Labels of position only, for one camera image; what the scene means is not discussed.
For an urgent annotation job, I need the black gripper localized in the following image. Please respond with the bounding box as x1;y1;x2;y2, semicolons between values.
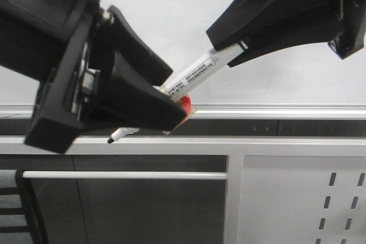
1;0;173;154
206;0;365;67

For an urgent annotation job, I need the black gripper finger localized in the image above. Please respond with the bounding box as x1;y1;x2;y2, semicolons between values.
87;51;186;130

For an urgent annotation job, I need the red round magnet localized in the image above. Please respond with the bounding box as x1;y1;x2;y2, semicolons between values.
177;95;196;126

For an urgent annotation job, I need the white whiteboard marker pen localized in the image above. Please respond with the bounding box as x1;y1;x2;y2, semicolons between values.
106;42;248;145

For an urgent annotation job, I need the white metal whiteboard stand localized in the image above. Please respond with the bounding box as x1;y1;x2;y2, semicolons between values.
1;137;365;243

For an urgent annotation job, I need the white perforated stand panel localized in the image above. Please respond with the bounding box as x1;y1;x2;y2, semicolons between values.
238;156;365;243

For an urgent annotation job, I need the white whiteboard with aluminium frame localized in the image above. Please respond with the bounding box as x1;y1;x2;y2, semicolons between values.
0;0;366;121

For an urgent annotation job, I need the white horizontal stand rail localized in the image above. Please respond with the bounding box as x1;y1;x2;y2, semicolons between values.
23;171;228;181

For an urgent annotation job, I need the black chair frame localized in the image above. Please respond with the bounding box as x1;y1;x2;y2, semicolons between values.
1;170;49;243

